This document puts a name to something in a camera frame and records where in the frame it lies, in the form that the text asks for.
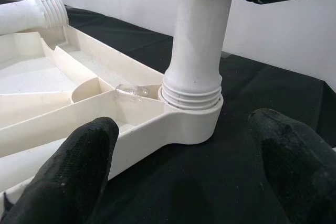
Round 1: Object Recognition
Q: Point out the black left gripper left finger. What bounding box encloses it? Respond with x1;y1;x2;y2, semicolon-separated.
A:
0;117;121;224

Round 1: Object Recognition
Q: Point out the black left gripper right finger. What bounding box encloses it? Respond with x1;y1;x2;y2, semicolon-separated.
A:
247;108;336;224

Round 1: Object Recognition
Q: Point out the white plastic table leg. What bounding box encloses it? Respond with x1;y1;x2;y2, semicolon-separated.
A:
0;0;69;36
160;0;233;109

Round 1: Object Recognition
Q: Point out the white plastic children table top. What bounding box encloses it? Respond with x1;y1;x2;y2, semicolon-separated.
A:
0;23;224;204

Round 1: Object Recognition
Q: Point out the black tablecloth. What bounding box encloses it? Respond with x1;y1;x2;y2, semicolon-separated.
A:
62;5;336;224

